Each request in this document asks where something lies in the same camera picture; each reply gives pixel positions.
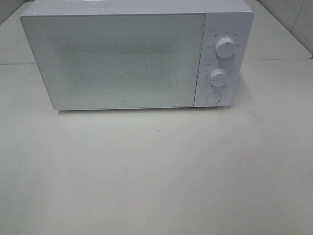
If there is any white microwave knob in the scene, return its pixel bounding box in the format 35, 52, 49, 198
215, 35, 236, 59
209, 68, 228, 87

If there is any white microwave door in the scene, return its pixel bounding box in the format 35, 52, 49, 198
21, 14, 205, 110

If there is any white microwave oven body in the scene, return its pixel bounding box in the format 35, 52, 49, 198
20, 0, 254, 108

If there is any round white door-release button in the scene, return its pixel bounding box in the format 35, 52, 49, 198
205, 92, 221, 104

